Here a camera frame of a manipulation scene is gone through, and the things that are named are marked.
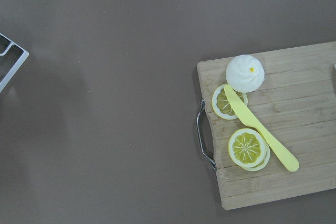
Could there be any wooden cutting board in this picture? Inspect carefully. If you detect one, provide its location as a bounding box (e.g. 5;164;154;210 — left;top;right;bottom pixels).
197;42;335;210

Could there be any upper lemon slice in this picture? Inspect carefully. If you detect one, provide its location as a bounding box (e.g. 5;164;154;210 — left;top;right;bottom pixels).
212;83;237;120

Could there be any yellow plastic knife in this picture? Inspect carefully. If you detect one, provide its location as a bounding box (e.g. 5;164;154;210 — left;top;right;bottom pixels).
224;84;300;172

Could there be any lower lemon slice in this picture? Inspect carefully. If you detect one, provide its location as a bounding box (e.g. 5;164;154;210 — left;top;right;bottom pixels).
227;128;270;172

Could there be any lemon slice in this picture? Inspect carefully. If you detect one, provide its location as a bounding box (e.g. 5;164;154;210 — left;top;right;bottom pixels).
227;128;270;172
212;83;237;120

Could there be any white steamed bun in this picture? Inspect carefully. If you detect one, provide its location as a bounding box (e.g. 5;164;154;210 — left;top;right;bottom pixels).
225;55;265;93

